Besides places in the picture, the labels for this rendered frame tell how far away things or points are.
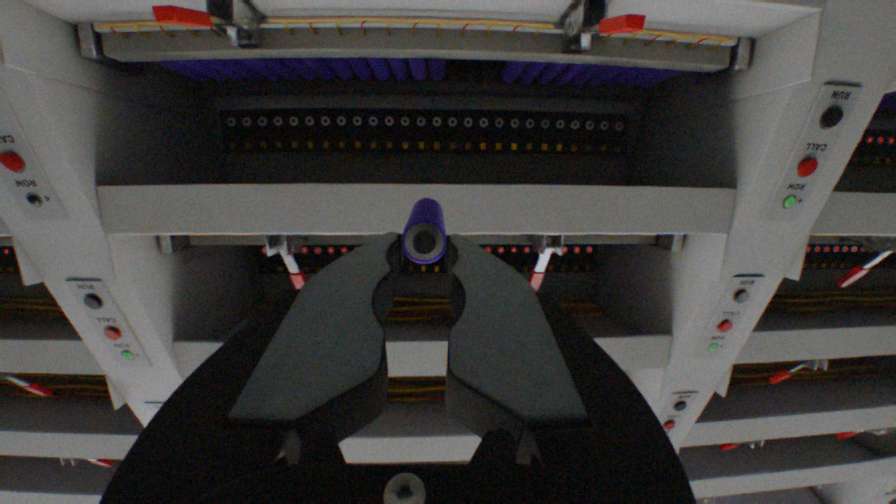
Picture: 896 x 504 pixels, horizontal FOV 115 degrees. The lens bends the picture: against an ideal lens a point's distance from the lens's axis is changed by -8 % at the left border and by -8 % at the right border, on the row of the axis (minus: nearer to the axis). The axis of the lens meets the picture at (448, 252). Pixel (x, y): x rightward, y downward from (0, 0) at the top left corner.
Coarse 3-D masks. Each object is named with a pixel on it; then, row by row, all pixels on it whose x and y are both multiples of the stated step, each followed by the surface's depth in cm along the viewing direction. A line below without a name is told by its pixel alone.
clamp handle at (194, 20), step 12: (156, 12) 16; (168, 12) 16; (180, 12) 17; (192, 12) 18; (204, 12) 18; (180, 24) 18; (192, 24) 18; (204, 24) 19; (216, 24) 20; (228, 24) 21; (228, 36) 22
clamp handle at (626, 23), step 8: (616, 16) 18; (624, 16) 17; (632, 16) 17; (640, 16) 17; (600, 24) 20; (608, 24) 19; (616, 24) 18; (624, 24) 17; (632, 24) 17; (640, 24) 17; (584, 32) 23; (592, 32) 22; (600, 32) 20; (608, 32) 20; (616, 32) 19; (624, 32) 19; (584, 40) 23; (584, 48) 24
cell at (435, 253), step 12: (420, 204) 16; (432, 204) 16; (420, 216) 13; (432, 216) 13; (408, 228) 12; (420, 228) 12; (432, 228) 12; (444, 228) 13; (408, 240) 12; (420, 240) 12; (432, 240) 12; (444, 240) 12; (408, 252) 12; (420, 252) 12; (432, 252) 12
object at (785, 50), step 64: (0, 0) 19; (64, 0) 21; (128, 0) 21; (192, 0) 22; (256, 0) 22; (320, 0) 23; (384, 0) 23; (448, 0) 23; (512, 0) 23; (640, 0) 22; (704, 0) 22; (768, 0) 21; (64, 64) 24; (128, 64) 28; (768, 64) 26
